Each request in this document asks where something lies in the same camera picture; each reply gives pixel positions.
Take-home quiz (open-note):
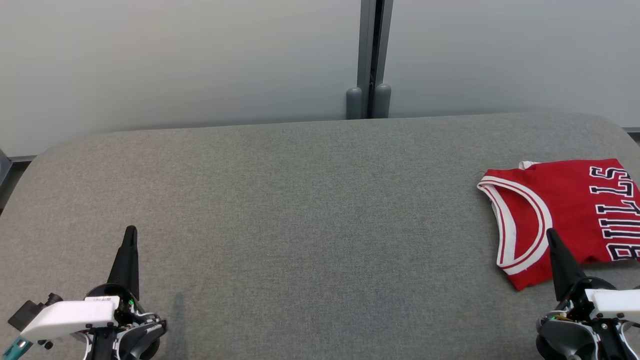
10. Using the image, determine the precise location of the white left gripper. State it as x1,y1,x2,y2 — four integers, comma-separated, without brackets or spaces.
20,225,146,347

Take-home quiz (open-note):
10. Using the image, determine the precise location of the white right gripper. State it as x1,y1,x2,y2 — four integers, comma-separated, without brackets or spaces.
546,228,640,325

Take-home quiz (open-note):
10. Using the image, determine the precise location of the red basketball jersey white trim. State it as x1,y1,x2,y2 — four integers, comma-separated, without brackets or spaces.
476,158,640,292

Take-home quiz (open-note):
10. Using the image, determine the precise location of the teal plug left camera cable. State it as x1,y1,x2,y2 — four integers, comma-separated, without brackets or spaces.
0,336,34,360

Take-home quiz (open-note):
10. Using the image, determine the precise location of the grey partition post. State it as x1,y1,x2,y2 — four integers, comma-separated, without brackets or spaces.
346,0,394,120

